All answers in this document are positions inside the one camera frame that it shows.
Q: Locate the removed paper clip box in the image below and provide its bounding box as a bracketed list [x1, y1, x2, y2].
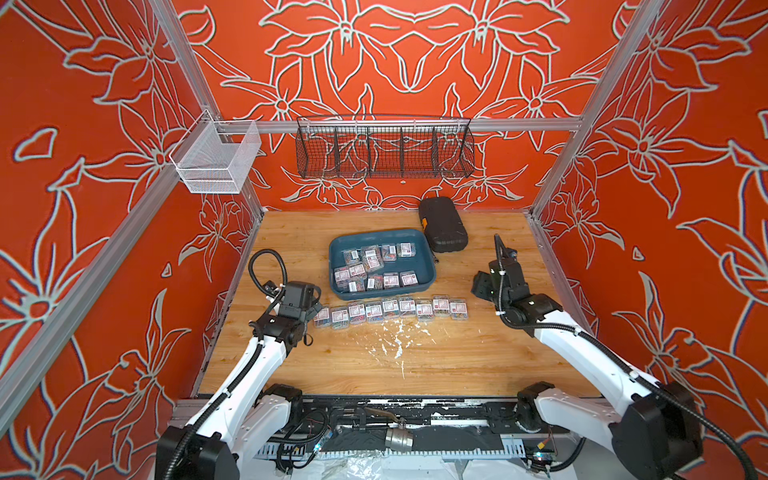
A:
[432, 295, 451, 317]
[330, 307, 350, 330]
[313, 307, 331, 328]
[382, 298, 401, 319]
[365, 302, 384, 323]
[398, 297, 417, 317]
[347, 302, 367, 325]
[449, 299, 469, 321]

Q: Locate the blue plastic storage tray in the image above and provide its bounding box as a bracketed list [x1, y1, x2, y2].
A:
[328, 228, 437, 301]

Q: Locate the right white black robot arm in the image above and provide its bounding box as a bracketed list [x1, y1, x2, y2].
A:
[471, 236, 758, 479]

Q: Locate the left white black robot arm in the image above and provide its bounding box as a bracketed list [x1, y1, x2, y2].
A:
[154, 273, 330, 479]

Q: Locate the black tool case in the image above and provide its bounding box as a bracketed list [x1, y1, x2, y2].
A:
[418, 197, 469, 253]

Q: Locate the black wire wall basket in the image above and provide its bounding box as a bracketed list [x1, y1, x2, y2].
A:
[295, 114, 476, 180]

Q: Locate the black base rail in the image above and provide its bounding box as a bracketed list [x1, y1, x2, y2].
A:
[259, 395, 575, 460]

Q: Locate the white wire wall basket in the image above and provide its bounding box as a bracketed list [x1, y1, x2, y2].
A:
[170, 109, 262, 194]

